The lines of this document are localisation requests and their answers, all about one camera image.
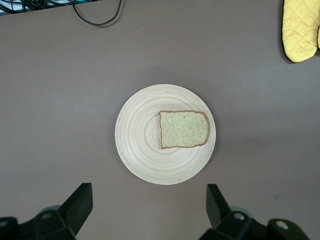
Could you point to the slice of brown bread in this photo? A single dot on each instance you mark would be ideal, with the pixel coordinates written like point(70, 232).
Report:
point(182, 130)

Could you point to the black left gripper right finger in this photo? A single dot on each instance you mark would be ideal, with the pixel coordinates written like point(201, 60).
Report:
point(220, 215)

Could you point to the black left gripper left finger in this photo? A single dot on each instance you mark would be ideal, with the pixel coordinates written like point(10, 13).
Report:
point(75, 212)

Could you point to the round wooden plate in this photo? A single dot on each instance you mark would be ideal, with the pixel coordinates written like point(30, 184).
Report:
point(140, 155)

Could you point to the yellow quilted oven mitt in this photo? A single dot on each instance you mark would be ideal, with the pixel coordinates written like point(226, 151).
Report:
point(300, 30)

